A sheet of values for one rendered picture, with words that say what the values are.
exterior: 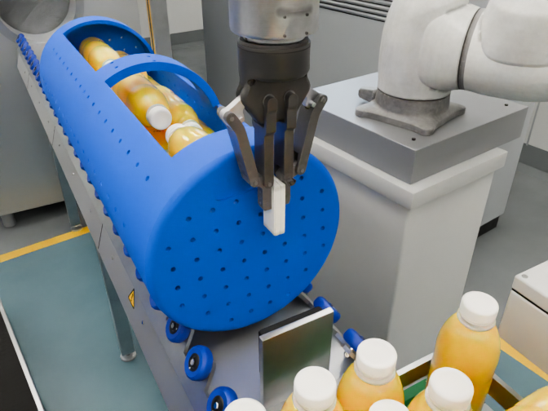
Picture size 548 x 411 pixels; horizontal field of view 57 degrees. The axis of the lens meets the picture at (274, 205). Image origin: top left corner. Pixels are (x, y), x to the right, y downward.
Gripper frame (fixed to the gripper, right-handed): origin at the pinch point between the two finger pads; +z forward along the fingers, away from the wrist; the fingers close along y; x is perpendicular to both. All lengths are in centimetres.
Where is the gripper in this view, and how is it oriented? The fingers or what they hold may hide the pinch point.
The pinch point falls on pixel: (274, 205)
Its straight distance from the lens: 61.5
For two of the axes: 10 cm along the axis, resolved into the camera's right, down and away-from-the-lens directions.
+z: 0.0, 8.5, 5.2
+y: 8.7, -2.6, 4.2
